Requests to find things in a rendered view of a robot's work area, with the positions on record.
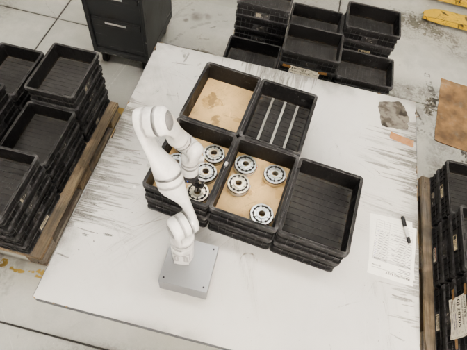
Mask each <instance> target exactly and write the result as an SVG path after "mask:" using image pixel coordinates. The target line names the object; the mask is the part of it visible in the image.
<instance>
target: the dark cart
mask: <svg viewBox="0 0 467 350"><path fill-rule="evenodd" d="M81 3H82V5H83V10H84V13H85V18H86V21H87V25H88V29H89V32H90V37H91V40H92V45H93V48H94V51H98V52H101V53H102V58H103V60H105V61H109V60H110V55H113V56H119V57H122V58H127V59H130V60H136V61H139V62H142V67H143V70H144V68H145V66H146V64H147V62H148V60H149V58H150V56H151V54H152V52H153V50H154V48H155V46H156V44H157V42H160V41H161V38H162V36H163V34H166V30H167V26H168V24H169V23H170V20H171V18H172V0H81Z"/></svg>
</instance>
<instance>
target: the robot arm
mask: <svg viewBox="0 0 467 350"><path fill-rule="evenodd" d="M132 124H133V128H134V131H135V133H136V135H137V138H138V140H139V142H140V144H141V146H142V148H143V150H144V152H145V155H146V157H147V159H148V162H149V165H150V167H151V171H152V174H153V176H154V180H155V182H156V186H157V188H158V190H159V192H160V193H161V194H162V195H164V196H165V197H167V198H168V199H171V200H173V201H175V202H176V203H178V204H179V205H180V206H181V207H182V208H183V210H182V211H181V212H178V213H177V214H175V215H173V216H171V217H169V218H168V219H167V221H166V225H167V230H168V234H169V236H170V244H171V250H172V257H173V259H174V264H180V265H189V263H190V261H191V260H192V259H193V257H194V240H195V236H194V233H196V232H197V231H198V230H199V221H198V219H197V216H196V214H195V211H194V209H193V206H192V204H191V201H190V198H189V196H188V191H187V189H186V184H185V183H192V185H193V186H195V192H197V191H199V188H200V189H202V188H203V186H204V184H205V182H206V178H203V179H202V178H200V177H199V163H202V162H204V156H202V154H203V152H204V148H203V146H202V144H201V143H199V142H198V141H197V140H196V139H195V138H194V137H193V136H191V135H190V134H189V133H187V132H186V131H184V130H183V129H182V128H181V127H180V125H179V123H178V121H177V120H176V119H175V117H174V115H173V114H172V113H171V111H170V110H169V109H168V108H166V107H165V106H146V107H139V108H136V109H135V110H134V111H133V112H132ZM162 136H166V140H167V142H168V144H169V145H170V146H172V147H174V148H175V149H177V150H179V151H181V152H182V154H181V167H180V165H179V164H178V162H177V161H176V160H175V159H174V158H173V157H172V156H171V155H170V154H169V153H167V152H166V151H165V150H164V149H163V148H162V147H161V146H160V145H159V143H158V142H157V141H156V138H155V137H162ZM198 181H200V183H201V184H199V182H198Z"/></svg>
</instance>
